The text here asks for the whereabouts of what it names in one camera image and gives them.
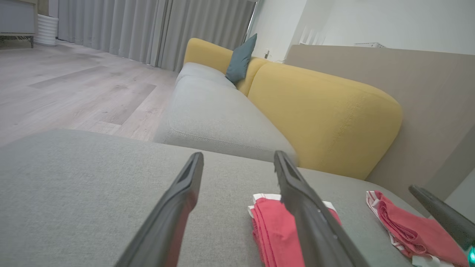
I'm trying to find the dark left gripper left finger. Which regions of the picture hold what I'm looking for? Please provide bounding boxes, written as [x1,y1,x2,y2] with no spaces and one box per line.
[115,151,205,267]

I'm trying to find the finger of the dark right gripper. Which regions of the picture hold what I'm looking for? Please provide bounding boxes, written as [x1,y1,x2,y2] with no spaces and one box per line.
[408,184,475,251]

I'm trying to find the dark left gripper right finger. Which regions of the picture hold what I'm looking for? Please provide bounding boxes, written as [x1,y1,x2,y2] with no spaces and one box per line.
[273,150,370,267]

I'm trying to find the red basketball shorts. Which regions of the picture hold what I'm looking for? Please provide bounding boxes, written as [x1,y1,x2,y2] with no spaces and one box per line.
[248,193,342,267]

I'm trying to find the red basketball jersey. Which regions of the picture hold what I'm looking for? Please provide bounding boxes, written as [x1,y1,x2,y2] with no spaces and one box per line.
[366,190,469,267]

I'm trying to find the grey sofa seat cushion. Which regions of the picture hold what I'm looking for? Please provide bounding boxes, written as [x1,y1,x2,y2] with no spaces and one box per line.
[154,76,298,164]
[175,62,237,90]

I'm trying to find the yellow sofa back cushion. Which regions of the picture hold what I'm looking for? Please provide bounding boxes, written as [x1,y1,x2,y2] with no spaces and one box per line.
[183,37,268,97]
[247,62,403,181]

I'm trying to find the beige partition board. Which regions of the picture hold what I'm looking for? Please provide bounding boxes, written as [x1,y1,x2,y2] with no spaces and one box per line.
[284,44,475,219]

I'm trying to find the teal throw pillow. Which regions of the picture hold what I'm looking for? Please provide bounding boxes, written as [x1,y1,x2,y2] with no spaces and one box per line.
[225,33,258,85]

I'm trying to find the grey pleated curtain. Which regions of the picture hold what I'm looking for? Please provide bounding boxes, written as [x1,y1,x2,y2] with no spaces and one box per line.
[57,0,258,73]

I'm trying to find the white ribbed appliance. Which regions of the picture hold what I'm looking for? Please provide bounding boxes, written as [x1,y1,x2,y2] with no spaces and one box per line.
[34,14,59,47]

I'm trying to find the grey cabinet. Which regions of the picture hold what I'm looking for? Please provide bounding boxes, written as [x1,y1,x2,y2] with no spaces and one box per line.
[0,0,39,48]

